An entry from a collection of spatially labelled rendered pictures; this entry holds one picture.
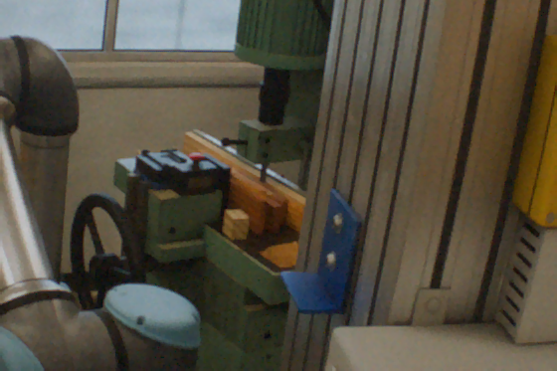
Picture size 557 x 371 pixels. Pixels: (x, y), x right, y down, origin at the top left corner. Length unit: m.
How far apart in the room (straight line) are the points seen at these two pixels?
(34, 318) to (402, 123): 0.50
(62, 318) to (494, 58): 0.58
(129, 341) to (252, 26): 0.79
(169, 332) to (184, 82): 2.15
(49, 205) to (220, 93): 1.94
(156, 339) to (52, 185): 0.37
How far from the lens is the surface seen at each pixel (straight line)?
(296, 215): 1.68
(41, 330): 0.99
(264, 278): 1.53
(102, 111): 3.04
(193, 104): 3.16
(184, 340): 1.03
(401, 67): 0.67
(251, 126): 1.71
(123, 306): 1.03
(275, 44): 1.62
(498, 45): 0.63
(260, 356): 1.66
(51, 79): 1.22
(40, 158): 1.28
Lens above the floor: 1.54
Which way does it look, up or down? 18 degrees down
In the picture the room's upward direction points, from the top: 8 degrees clockwise
